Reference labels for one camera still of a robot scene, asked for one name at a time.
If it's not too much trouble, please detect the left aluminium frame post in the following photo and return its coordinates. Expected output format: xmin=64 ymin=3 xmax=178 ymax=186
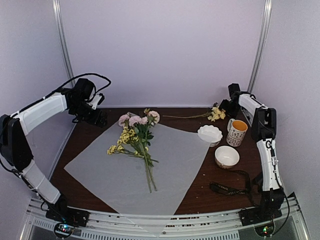
xmin=52 ymin=0 xmax=74 ymax=78

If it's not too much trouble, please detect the black lanyard strap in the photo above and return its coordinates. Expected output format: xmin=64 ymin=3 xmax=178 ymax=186
xmin=209 ymin=169 xmax=263 ymax=207

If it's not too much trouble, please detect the patterned mug yellow inside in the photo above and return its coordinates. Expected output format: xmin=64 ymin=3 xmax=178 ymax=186
xmin=226 ymin=118 xmax=248 ymax=147

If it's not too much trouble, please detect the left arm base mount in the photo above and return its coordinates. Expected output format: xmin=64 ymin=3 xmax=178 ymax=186
xmin=43 ymin=199 xmax=90 ymax=240

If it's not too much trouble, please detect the front aluminium rail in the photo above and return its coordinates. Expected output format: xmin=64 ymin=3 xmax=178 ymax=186
xmin=17 ymin=195 xmax=311 ymax=240

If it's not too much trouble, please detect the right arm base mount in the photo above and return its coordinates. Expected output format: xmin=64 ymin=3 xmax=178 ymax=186
xmin=238 ymin=206 xmax=282 ymax=238

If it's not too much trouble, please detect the aluminium frame post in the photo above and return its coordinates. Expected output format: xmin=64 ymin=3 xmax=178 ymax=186
xmin=52 ymin=0 xmax=74 ymax=78
xmin=247 ymin=0 xmax=273 ymax=93

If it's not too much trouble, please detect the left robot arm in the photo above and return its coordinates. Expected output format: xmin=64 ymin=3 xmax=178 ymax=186
xmin=0 ymin=72 xmax=112 ymax=222

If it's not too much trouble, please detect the round white bowl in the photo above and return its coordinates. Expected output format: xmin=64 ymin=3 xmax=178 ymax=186
xmin=214 ymin=145 xmax=240 ymax=170

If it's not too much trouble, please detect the white wrapping paper sheet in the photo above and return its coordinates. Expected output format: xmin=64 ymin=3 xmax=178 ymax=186
xmin=63 ymin=111 xmax=210 ymax=238

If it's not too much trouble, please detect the scalloped white dish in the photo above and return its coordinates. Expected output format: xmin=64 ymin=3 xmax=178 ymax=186
xmin=197 ymin=125 xmax=223 ymax=147

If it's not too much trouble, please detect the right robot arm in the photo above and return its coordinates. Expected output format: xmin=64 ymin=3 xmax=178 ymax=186
xmin=219 ymin=83 xmax=285 ymax=221

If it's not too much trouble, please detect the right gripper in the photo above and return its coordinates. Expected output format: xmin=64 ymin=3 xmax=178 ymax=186
xmin=219 ymin=99 xmax=240 ymax=119

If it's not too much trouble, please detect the yellow fake flower bunch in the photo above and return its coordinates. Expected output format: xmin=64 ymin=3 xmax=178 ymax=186
xmin=106 ymin=124 xmax=143 ymax=159

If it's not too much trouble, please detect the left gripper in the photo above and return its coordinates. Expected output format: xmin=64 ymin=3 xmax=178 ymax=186
xmin=70 ymin=100 xmax=108 ymax=128

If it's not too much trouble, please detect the right aluminium frame post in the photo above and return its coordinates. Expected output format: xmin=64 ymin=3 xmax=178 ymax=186
xmin=247 ymin=0 xmax=273 ymax=93

